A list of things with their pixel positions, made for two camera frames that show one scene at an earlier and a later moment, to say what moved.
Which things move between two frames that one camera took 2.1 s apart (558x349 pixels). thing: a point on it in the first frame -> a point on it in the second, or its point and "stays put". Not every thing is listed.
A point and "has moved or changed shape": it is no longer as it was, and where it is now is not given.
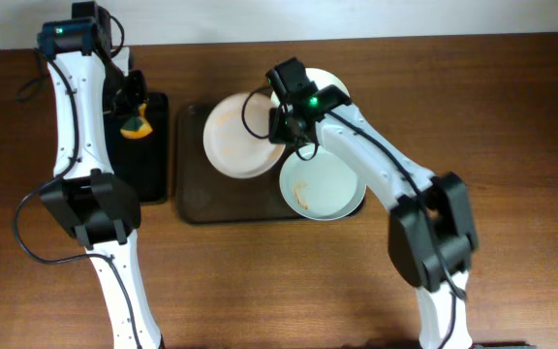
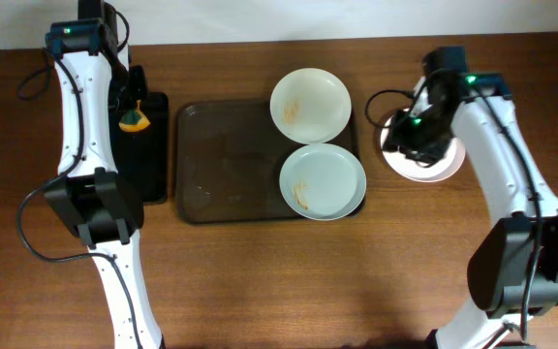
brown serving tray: [206, 195] stays put
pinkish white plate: [236, 137] -> [409, 169]
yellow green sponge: [138, 126] has moved or changed shape
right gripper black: [285, 128] -> [416, 141]
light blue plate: [322, 187] stays put
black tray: [144, 159] stays put
